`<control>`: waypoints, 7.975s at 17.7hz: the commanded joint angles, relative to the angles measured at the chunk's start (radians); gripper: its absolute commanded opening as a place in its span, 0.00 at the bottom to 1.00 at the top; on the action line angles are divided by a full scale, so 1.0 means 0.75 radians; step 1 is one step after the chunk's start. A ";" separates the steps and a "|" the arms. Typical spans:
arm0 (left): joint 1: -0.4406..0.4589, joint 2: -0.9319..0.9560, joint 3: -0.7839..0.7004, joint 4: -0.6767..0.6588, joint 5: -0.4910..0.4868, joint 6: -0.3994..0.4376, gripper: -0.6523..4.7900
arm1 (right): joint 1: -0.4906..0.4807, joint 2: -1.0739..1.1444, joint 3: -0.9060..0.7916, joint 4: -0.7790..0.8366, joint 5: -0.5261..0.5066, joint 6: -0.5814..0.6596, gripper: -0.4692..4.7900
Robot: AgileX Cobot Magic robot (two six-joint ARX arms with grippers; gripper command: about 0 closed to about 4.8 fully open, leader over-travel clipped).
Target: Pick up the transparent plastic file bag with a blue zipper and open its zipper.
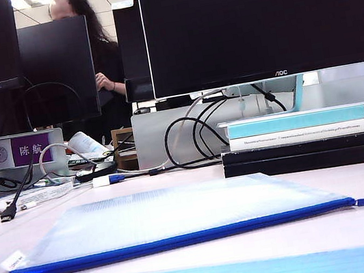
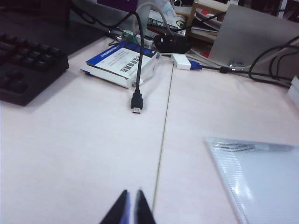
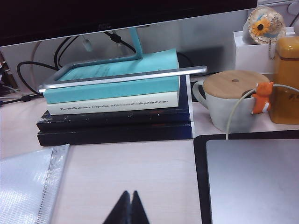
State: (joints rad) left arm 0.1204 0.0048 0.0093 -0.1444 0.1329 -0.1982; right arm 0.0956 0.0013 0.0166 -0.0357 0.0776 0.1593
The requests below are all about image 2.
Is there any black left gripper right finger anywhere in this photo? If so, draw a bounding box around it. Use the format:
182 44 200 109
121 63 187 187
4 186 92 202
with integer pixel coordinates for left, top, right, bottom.
134 189 157 224

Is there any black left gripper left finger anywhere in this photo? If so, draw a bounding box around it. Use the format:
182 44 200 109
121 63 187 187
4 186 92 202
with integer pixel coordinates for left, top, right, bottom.
99 189 130 224

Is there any blue and white book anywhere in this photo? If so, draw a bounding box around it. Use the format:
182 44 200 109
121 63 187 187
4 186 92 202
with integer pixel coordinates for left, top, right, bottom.
80 40 157 90

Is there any white adapter dongle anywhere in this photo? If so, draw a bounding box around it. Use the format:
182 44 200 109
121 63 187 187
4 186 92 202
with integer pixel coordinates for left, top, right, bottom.
132 52 190 87

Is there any black computer keyboard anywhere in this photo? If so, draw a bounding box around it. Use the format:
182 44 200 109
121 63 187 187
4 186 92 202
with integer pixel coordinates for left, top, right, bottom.
0 32 70 107

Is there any black computer mouse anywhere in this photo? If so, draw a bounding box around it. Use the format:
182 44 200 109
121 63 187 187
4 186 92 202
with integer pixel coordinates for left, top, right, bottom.
153 34 192 54

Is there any green circuit board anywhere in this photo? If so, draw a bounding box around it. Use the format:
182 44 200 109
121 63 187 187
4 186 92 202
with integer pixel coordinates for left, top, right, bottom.
121 29 136 40

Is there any green printed book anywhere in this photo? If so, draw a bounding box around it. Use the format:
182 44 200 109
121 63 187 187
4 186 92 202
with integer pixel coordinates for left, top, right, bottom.
147 10 187 33

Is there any white box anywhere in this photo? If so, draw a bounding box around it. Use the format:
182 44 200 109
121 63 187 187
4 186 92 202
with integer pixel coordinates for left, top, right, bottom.
287 76 299 108

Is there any white tube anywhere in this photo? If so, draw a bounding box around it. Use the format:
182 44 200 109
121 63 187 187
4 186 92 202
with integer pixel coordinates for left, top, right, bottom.
158 0 179 21

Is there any black HDMI cable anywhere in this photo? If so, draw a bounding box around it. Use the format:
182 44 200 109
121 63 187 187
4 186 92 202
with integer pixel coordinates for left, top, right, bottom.
70 0 144 115

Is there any blue plug VGA cable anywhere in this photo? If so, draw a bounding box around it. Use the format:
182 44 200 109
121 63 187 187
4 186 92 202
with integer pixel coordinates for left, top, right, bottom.
189 60 292 82

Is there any black looped power cable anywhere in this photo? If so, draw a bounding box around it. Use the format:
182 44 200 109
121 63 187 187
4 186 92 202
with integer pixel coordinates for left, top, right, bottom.
247 35 299 88

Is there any grey cable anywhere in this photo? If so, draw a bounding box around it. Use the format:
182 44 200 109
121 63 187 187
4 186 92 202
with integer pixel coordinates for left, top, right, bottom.
135 0 176 38

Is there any wooden frame shelf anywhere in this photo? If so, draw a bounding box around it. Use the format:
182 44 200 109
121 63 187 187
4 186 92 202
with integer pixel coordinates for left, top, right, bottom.
185 0 231 44

